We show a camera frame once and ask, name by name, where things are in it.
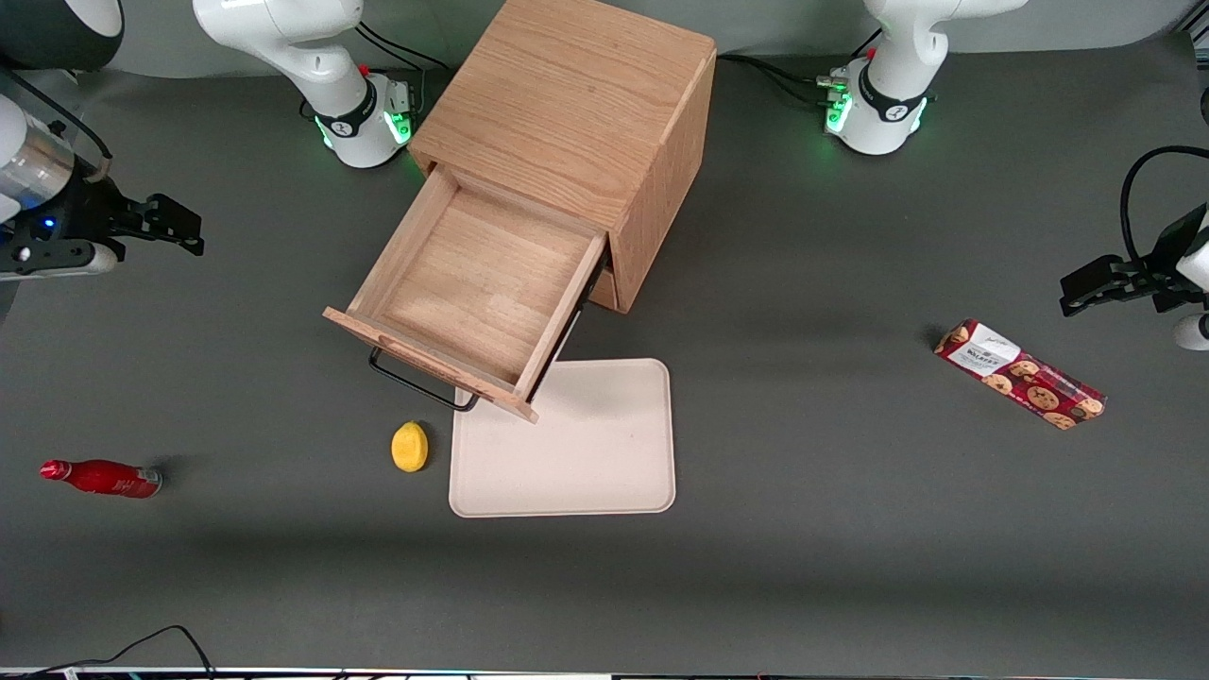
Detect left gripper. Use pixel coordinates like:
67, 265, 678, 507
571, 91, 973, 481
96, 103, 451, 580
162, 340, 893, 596
1059, 203, 1209, 318

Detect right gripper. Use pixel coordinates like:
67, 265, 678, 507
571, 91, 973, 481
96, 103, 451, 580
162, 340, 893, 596
17, 178, 206, 258

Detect wooden drawer with black handle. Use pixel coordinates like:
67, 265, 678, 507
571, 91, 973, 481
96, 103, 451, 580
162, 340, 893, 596
322, 167, 611, 424
581, 267, 621, 314

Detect wooden drawer cabinet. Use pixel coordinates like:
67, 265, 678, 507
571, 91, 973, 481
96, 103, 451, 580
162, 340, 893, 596
408, 0, 718, 315

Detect red cookie box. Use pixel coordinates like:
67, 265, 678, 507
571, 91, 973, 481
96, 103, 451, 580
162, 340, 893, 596
933, 318, 1108, 432

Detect red bottle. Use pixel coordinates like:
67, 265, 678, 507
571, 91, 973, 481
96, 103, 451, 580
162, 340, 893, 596
40, 459, 163, 500

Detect yellow lemon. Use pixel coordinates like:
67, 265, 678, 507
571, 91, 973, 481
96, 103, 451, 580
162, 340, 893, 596
391, 421, 430, 473

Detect beige rectangular tray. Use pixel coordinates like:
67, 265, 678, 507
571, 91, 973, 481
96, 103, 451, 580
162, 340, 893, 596
449, 358, 677, 519

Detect black left gripper cable loop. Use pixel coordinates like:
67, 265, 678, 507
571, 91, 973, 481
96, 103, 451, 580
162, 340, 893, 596
1120, 145, 1209, 273

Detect black right arm base cable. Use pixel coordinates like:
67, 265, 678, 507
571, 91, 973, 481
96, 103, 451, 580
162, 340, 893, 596
359, 19, 451, 75

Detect black left arm base cables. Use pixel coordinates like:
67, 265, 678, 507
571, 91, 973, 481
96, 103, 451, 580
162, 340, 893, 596
716, 54, 851, 110

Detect thin black table-edge cable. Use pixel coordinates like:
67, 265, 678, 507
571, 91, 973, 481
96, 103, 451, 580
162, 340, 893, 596
0, 625, 218, 680

